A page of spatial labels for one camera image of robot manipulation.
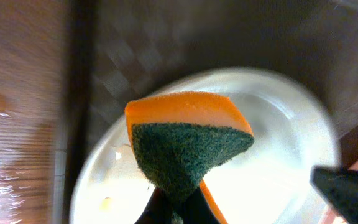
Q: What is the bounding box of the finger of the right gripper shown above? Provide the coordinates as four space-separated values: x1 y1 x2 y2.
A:
311 166 358 224

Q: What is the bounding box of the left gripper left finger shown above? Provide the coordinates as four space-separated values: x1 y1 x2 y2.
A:
135 188 173 224

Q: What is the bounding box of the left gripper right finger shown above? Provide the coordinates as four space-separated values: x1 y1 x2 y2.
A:
178 187 219 224

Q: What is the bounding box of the green and orange sponge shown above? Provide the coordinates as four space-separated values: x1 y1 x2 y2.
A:
125 91 254 223

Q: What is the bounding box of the pale green plate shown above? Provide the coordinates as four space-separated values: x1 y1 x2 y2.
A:
69 68 341 223

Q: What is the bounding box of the brown plastic serving tray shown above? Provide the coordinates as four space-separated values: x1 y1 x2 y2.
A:
63 0 358 224

